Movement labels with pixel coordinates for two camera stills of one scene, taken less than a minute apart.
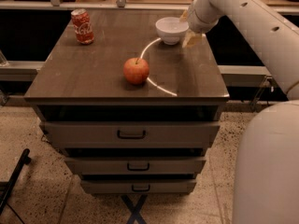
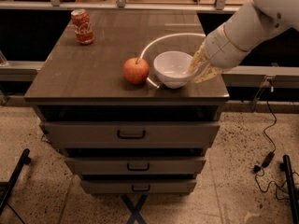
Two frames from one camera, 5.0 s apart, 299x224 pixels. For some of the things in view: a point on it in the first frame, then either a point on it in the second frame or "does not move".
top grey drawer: [132, 133] does not move
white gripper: [193, 22] to [220, 51]
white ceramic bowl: [171, 29] to [172, 68]
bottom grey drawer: [139, 187] does not move
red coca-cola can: [83, 28] does not move
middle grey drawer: [136, 165] does not move
